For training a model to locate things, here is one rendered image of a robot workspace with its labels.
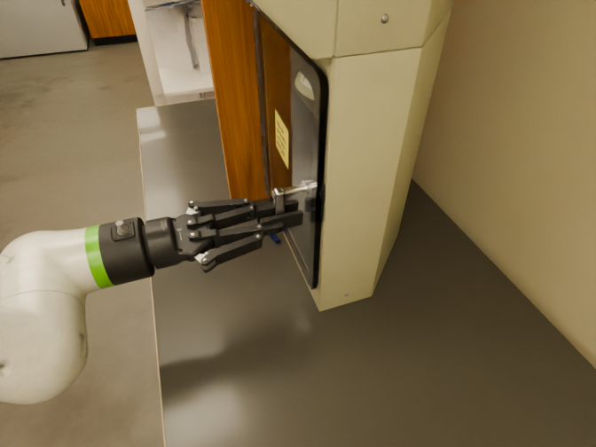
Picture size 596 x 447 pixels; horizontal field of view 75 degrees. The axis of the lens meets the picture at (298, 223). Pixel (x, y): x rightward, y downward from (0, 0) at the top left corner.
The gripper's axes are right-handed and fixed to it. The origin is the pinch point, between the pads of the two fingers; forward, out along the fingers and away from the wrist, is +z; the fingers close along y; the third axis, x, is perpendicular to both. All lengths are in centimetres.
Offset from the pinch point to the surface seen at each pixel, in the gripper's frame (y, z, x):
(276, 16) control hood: -1.2, -1.2, -31.7
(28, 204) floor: 170, -112, 143
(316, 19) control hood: -1.3, 3.0, -31.1
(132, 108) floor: 287, -46, 162
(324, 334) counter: -14.1, 4.3, 18.7
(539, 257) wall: -15, 48, 12
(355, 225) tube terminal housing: -6.0, 10.6, -1.0
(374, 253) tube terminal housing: -7.3, 15.2, 6.8
